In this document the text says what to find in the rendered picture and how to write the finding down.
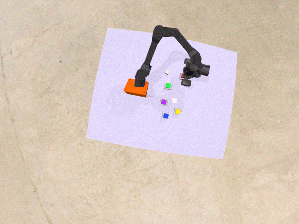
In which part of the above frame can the green button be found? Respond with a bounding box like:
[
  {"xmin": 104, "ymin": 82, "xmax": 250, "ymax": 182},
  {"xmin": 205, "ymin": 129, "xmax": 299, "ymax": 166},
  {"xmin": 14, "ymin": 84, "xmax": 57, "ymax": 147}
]
[{"xmin": 164, "ymin": 82, "xmax": 172, "ymax": 90}]

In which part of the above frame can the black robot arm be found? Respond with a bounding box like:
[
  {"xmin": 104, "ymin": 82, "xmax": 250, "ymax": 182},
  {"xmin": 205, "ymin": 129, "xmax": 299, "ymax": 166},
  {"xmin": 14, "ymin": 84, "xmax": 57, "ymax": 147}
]
[{"xmin": 134, "ymin": 25, "xmax": 210, "ymax": 87}]

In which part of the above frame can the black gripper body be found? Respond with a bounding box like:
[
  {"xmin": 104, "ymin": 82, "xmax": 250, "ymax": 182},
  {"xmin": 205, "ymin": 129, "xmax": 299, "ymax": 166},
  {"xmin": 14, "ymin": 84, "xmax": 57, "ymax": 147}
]
[{"xmin": 181, "ymin": 58, "xmax": 194, "ymax": 87}]

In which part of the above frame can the yellow button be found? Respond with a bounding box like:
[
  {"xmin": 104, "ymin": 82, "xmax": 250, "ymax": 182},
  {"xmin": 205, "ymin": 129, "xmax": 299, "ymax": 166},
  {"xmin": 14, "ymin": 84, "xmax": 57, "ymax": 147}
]
[{"xmin": 174, "ymin": 108, "xmax": 181, "ymax": 115}]

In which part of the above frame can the purple button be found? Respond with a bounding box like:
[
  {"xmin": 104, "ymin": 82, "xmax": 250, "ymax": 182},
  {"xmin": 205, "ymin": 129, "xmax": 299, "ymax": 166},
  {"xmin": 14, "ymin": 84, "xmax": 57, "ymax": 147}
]
[{"xmin": 160, "ymin": 98, "xmax": 167, "ymax": 106}]

